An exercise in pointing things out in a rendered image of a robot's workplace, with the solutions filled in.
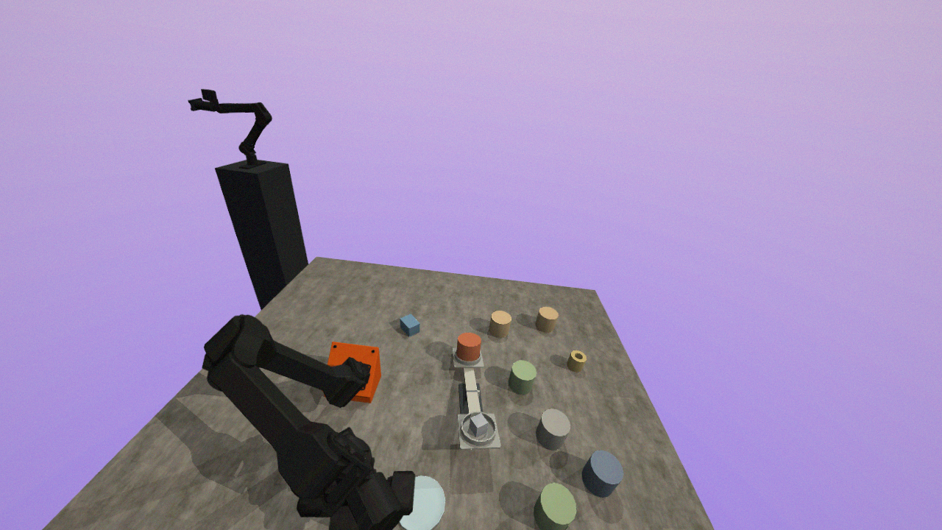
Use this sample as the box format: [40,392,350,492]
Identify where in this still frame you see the green cylinder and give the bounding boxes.
[509,360,536,395]
[534,483,577,530]

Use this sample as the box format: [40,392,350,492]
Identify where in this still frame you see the orange cylinder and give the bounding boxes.
[456,333,481,361]

